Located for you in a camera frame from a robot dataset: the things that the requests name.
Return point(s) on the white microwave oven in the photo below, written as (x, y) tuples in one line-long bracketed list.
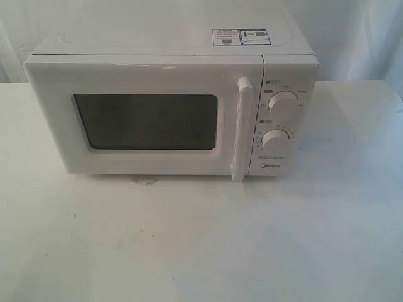
[(150, 114)]

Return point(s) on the white microwave oven body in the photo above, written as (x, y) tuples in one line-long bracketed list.
[(185, 28)]

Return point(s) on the lower white control knob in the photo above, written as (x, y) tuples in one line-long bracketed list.
[(275, 140)]

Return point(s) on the white control knob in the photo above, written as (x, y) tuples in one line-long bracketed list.
[(275, 140), (284, 105)]

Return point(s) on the upper white control knob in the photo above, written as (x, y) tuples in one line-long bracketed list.
[(284, 105)]

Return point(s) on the blue white warning sticker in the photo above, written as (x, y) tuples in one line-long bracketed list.
[(241, 37)]

